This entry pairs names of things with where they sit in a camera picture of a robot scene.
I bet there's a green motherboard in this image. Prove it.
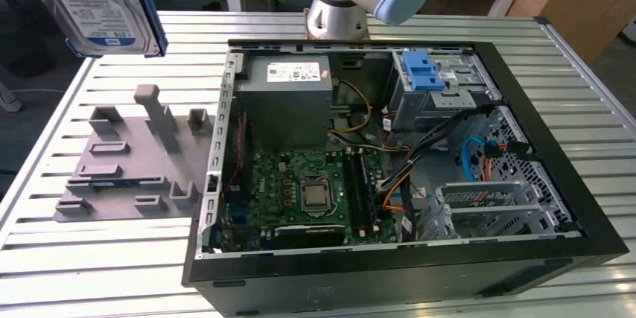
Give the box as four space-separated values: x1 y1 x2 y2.
223 148 399 250

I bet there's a yellow wire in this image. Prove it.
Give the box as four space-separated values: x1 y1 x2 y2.
327 79 373 135

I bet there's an orange black power wire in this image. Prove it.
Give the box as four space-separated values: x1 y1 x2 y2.
476 141 536 187

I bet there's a RAM stick in slot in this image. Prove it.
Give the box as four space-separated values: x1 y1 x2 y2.
357 150 381 232

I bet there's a grey parts rack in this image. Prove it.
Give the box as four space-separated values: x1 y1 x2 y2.
52 84 217 224

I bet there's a grey power supply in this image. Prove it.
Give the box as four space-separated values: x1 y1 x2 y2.
233 54 333 152

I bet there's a black office chair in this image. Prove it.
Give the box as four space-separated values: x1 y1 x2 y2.
0 0 76 79

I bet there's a grey table foot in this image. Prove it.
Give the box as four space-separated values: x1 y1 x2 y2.
0 83 24 112

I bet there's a black cable bundle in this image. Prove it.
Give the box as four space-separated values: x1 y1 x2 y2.
392 106 497 200

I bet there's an orange wire bundle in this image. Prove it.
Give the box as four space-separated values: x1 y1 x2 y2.
380 178 416 218

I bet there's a RAM stick on rack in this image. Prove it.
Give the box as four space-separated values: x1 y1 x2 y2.
88 179 139 188

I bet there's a hard disk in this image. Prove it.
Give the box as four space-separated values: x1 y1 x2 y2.
19 0 169 60

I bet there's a black PC case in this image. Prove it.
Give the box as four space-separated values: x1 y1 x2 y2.
181 37 631 317

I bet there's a silver CPU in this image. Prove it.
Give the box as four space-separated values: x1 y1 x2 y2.
300 183 332 212

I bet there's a blue plastic drive latch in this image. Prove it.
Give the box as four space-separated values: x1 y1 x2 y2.
403 51 445 92

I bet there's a blue data wire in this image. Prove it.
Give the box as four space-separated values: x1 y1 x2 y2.
460 137 497 185

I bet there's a black graphics card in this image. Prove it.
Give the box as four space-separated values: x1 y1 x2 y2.
260 223 348 249

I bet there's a metal optical drive cage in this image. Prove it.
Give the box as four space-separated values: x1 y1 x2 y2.
388 49 503 133

